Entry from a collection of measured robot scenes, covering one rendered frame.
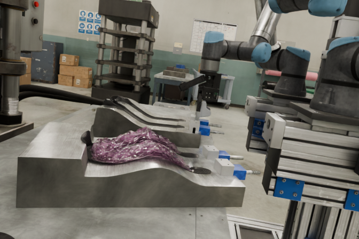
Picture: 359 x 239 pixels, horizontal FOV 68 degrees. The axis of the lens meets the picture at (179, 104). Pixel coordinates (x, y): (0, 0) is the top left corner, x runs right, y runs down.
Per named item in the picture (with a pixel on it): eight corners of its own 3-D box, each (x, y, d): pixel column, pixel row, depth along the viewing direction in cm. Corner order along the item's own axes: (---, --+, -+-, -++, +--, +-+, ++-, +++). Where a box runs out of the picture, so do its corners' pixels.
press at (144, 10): (150, 102, 651) (161, 15, 616) (138, 115, 499) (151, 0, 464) (112, 96, 653) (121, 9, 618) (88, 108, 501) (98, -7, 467)
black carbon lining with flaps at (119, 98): (185, 124, 113) (188, 102, 111) (183, 134, 97) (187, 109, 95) (104, 112, 114) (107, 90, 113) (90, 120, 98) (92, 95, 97)
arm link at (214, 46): (229, 34, 104) (217, 30, 98) (225, 62, 106) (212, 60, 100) (213, 33, 109) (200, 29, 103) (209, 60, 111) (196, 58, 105)
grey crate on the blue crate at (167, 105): (188, 114, 464) (190, 106, 462) (188, 119, 424) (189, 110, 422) (154, 109, 466) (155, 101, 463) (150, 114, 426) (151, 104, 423)
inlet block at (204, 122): (220, 130, 112) (221, 118, 111) (220, 134, 107) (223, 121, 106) (189, 126, 113) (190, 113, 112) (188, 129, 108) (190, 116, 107)
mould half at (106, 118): (197, 138, 119) (202, 109, 117) (197, 159, 94) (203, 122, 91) (88, 121, 122) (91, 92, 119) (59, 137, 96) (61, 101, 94)
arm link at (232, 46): (247, 62, 111) (233, 59, 103) (225, 59, 119) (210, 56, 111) (251, 42, 110) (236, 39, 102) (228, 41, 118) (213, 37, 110)
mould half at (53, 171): (207, 164, 91) (212, 133, 89) (242, 207, 66) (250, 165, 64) (47, 158, 78) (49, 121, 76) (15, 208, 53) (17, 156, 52)
